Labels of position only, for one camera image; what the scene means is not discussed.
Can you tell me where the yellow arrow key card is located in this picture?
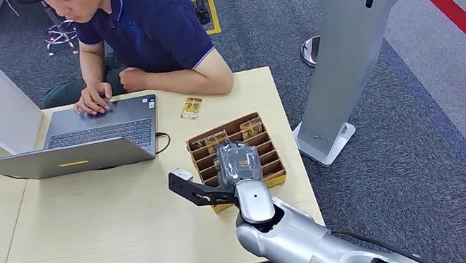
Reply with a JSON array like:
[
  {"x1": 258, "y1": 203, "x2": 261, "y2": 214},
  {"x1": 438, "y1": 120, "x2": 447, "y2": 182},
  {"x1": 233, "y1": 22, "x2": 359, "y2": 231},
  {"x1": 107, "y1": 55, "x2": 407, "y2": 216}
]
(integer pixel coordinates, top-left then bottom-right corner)
[
  {"x1": 177, "y1": 95, "x2": 206, "y2": 122},
  {"x1": 238, "y1": 116, "x2": 266, "y2": 141},
  {"x1": 191, "y1": 134, "x2": 216, "y2": 151}
]

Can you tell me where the black laptop cable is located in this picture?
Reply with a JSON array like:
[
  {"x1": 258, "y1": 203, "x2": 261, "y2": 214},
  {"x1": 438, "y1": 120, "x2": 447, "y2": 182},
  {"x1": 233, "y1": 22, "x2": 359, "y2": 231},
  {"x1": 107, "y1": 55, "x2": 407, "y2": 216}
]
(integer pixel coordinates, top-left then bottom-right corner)
[{"x1": 151, "y1": 130, "x2": 174, "y2": 157}]

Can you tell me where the grey laptop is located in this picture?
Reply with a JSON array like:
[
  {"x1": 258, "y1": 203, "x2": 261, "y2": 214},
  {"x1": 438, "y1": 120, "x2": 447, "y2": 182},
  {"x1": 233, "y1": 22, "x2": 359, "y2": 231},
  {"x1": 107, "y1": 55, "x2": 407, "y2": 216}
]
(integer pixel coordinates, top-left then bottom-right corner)
[{"x1": 0, "y1": 93, "x2": 168, "y2": 188}]

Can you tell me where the person's right hand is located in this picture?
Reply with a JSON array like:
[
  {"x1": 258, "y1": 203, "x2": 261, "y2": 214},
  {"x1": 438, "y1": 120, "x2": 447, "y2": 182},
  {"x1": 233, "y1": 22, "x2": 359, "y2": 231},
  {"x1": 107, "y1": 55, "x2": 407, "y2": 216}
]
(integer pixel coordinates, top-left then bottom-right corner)
[{"x1": 69, "y1": 80, "x2": 116, "y2": 119}]

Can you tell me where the hotel print key card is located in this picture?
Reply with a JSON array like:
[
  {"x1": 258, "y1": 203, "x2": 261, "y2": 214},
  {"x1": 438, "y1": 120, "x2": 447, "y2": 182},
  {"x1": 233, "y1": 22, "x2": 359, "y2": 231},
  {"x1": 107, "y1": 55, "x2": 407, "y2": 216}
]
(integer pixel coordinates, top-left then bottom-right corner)
[{"x1": 205, "y1": 130, "x2": 231, "y2": 155}]

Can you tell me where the person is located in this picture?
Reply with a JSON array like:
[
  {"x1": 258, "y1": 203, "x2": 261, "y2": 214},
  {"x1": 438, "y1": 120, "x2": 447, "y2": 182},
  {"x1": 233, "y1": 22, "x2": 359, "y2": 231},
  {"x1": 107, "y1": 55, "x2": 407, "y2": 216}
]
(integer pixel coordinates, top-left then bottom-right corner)
[{"x1": 25, "y1": 0, "x2": 237, "y2": 125}]

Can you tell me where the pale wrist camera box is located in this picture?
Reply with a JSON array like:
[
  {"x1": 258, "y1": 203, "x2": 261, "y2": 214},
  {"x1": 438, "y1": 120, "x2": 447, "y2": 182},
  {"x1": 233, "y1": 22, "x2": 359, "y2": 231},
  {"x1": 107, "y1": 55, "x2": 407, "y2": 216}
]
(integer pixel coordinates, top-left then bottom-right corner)
[{"x1": 170, "y1": 166, "x2": 195, "y2": 185}]

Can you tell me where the grey kiosk stand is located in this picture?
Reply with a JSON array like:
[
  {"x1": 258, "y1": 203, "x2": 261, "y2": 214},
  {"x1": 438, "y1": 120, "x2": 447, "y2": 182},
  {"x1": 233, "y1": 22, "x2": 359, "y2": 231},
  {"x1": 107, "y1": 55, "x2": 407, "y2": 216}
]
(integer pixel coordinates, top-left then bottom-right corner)
[{"x1": 270, "y1": 0, "x2": 466, "y2": 173}]

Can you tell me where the round chrome stanchion base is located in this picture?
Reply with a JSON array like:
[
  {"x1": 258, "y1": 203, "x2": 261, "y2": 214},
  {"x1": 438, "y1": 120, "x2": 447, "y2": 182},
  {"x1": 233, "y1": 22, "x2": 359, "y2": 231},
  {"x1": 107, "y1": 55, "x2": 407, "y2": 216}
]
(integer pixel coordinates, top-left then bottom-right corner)
[{"x1": 298, "y1": 35, "x2": 326, "y2": 70}]

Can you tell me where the black camera bracket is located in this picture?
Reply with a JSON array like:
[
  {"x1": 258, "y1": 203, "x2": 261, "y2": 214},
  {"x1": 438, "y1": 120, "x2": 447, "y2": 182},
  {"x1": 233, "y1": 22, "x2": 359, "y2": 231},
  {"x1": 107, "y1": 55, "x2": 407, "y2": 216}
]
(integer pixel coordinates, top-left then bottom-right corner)
[{"x1": 166, "y1": 162, "x2": 239, "y2": 216}]

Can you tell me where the yellow floor tape square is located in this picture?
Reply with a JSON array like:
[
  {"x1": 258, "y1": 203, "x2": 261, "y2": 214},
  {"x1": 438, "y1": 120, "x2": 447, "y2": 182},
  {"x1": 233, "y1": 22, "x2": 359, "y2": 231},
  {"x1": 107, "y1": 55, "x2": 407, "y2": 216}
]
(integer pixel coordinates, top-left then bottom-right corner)
[{"x1": 191, "y1": 0, "x2": 223, "y2": 38}]

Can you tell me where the person's left hand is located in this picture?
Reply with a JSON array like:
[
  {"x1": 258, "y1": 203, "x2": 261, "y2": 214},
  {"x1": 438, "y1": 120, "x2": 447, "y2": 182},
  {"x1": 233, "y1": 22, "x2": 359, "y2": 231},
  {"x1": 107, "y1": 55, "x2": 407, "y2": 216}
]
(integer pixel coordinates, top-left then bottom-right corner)
[{"x1": 118, "y1": 64, "x2": 151, "y2": 94}]

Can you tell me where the wooden card rack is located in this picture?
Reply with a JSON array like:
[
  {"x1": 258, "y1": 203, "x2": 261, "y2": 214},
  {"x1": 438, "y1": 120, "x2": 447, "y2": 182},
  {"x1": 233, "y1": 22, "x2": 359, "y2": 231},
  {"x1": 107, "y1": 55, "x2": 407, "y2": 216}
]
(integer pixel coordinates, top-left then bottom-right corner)
[{"x1": 182, "y1": 108, "x2": 293, "y2": 217}]

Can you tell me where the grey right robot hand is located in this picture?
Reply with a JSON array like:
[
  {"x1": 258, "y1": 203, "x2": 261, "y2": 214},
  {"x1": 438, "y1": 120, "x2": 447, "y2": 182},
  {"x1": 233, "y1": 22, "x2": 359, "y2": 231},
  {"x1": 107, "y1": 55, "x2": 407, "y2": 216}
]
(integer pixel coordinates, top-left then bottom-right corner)
[{"x1": 211, "y1": 135, "x2": 266, "y2": 193}]

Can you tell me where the chrome chair base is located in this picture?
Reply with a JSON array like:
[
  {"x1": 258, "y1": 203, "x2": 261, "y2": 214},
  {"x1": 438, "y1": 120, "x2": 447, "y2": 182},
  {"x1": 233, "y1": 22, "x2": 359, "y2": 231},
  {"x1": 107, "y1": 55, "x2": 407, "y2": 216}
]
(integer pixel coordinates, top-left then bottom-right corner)
[{"x1": 37, "y1": 0, "x2": 82, "y2": 58}]

